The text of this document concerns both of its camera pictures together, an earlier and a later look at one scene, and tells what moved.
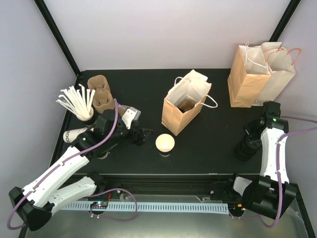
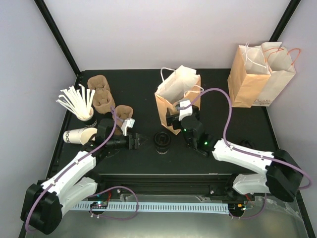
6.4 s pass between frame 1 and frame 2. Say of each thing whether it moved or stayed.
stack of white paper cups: stayed
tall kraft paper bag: stayed
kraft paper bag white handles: moved
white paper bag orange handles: stayed
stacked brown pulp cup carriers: stayed
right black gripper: moved
